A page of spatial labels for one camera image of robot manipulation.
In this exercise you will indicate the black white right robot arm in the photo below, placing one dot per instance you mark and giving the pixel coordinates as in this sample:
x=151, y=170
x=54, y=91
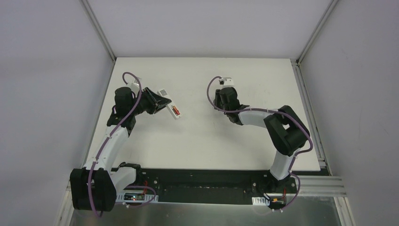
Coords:
x=287, y=132

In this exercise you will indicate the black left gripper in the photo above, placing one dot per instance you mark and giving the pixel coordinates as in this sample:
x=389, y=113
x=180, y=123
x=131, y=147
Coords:
x=151, y=101

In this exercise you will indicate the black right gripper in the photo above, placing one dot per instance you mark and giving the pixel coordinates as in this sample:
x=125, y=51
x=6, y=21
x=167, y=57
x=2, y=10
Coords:
x=222, y=101

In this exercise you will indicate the white remote control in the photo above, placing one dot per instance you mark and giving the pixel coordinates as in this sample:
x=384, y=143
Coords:
x=164, y=93

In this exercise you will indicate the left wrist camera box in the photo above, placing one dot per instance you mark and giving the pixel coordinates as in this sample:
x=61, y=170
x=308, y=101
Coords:
x=134, y=85

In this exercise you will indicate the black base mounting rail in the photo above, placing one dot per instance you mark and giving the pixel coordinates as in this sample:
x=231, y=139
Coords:
x=236, y=187

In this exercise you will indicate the orange red AAA battery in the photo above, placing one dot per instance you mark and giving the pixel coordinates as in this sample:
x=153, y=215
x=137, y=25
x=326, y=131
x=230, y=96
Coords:
x=175, y=110

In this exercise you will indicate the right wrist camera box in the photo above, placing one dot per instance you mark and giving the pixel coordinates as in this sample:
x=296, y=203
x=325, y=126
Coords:
x=226, y=82

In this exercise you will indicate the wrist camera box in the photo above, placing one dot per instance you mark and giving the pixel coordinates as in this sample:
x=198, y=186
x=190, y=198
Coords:
x=226, y=82
x=134, y=85

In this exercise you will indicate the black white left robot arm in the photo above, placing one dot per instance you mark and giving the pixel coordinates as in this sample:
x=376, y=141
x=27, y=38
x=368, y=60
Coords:
x=93, y=186

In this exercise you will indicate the aluminium frame rail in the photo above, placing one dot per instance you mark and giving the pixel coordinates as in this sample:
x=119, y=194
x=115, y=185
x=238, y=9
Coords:
x=205, y=139

